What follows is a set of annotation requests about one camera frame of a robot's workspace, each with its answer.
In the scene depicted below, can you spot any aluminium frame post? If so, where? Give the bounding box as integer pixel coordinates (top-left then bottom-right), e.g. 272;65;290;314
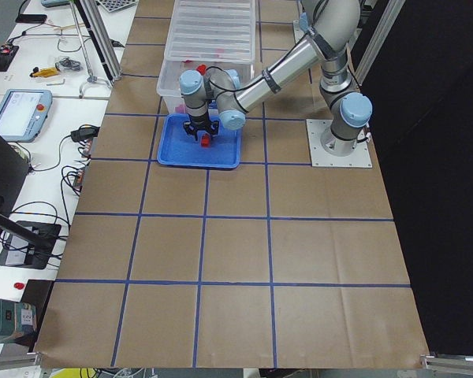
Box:
73;0;121;82

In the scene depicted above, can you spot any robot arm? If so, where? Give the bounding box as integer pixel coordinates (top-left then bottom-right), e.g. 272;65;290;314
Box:
179;0;373;157

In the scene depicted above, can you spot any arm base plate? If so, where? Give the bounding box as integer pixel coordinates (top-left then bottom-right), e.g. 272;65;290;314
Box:
292;20;304;43
306;119;372;169

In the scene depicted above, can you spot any teach pendant tablet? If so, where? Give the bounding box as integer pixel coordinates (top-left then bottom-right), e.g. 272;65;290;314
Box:
0;89;53;143

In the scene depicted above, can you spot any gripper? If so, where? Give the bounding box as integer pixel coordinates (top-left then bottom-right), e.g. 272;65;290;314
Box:
183;117;219;142

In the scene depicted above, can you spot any black monitor stand base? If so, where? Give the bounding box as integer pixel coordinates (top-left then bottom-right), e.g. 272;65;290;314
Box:
0;220;61;269

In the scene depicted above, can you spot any brown paper table cover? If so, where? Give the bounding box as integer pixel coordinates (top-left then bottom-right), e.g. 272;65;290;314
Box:
35;1;428;369

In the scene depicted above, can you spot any clear plastic box lid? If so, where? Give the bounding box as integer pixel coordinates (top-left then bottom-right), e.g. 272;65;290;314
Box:
164;0;255;64

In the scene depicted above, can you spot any red block in box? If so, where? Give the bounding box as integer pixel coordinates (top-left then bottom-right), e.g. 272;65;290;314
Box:
175;104;186;113

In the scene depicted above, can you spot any black power adapter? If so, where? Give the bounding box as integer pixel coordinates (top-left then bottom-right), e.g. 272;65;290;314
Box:
70;125;100;143

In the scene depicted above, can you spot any clear plastic storage box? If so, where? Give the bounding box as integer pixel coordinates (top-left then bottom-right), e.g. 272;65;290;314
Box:
156;58;257;119

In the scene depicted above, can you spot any blue plastic tray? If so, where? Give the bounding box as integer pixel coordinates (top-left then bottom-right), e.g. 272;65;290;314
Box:
157;113;242;169

